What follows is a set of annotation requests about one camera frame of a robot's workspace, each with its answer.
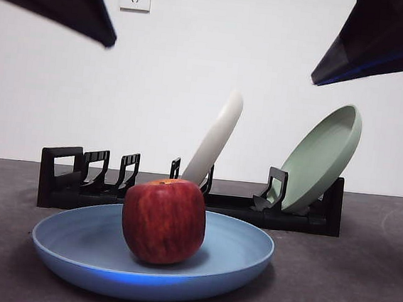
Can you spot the blue round plate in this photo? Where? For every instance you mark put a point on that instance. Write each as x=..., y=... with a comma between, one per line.
x=82, y=239

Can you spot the red apple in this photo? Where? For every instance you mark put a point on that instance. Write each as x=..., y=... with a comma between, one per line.
x=162, y=222

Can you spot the green round plate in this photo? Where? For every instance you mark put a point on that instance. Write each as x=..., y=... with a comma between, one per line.
x=314, y=169

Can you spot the black plate rack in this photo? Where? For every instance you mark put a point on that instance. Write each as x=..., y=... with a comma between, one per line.
x=287, y=221

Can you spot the white round plate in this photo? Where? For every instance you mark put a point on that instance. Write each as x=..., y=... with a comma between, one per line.
x=217, y=134

